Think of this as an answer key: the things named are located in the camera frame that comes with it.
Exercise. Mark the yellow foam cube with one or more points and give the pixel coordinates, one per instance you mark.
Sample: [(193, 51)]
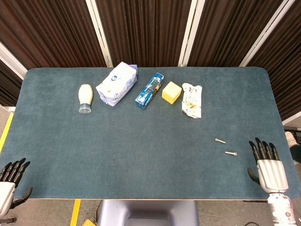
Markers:
[(171, 93)]

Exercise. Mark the blue cookie box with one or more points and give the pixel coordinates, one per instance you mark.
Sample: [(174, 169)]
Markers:
[(149, 91)]

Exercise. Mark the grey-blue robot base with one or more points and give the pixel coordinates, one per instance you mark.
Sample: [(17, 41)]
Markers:
[(148, 212)]

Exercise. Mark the blue felt table mat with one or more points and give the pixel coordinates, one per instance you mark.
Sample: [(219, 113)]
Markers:
[(141, 150)]

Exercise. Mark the black and silver left hand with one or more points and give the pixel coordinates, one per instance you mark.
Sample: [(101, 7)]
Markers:
[(5, 190)]

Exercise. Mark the white screen frame post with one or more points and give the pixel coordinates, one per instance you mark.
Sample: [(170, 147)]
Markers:
[(100, 35), (292, 121), (13, 61), (265, 33), (190, 35)]

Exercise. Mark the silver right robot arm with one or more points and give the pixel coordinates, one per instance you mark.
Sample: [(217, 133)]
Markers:
[(281, 209)]

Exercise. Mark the white lilac tissue pack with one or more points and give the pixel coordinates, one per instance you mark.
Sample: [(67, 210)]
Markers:
[(116, 84)]

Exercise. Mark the brown pleated screen panel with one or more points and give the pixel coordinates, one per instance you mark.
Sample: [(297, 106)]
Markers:
[(145, 30), (47, 30), (9, 87), (235, 30), (285, 61)]

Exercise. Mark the yellow orange box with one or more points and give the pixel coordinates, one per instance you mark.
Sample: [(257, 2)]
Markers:
[(89, 222)]

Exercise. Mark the white crumpled snack bag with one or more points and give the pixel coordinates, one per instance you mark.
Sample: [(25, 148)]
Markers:
[(192, 101)]

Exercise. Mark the cream squeeze bottle clear cap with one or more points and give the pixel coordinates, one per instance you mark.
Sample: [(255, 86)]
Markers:
[(85, 96)]

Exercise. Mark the black metal foot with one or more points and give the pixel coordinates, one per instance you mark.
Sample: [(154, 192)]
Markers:
[(292, 129)]

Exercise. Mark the black and silver right hand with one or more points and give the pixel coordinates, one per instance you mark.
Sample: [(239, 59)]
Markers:
[(272, 174)]

